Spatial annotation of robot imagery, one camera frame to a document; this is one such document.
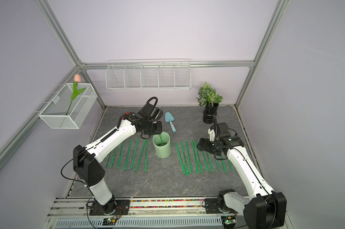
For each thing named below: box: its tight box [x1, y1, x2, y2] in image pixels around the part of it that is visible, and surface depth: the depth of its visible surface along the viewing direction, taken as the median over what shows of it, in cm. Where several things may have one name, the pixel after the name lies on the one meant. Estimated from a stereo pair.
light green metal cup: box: [152, 131, 172, 159], surface depth 89 cm
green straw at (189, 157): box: [185, 139, 193, 174], surface depth 93 cm
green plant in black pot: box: [196, 81, 224, 125], surface depth 96 cm
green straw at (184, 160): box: [180, 141, 190, 176], surface depth 93 cm
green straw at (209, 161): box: [206, 151, 214, 173], surface depth 90 cm
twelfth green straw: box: [144, 138, 150, 173], surface depth 93 cm
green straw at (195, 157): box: [191, 140, 200, 175], surface depth 93 cm
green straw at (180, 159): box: [174, 141, 187, 176], surface depth 93 cm
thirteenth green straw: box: [134, 139, 147, 173], surface depth 95 cm
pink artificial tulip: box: [65, 73, 86, 116], surface depth 82 cm
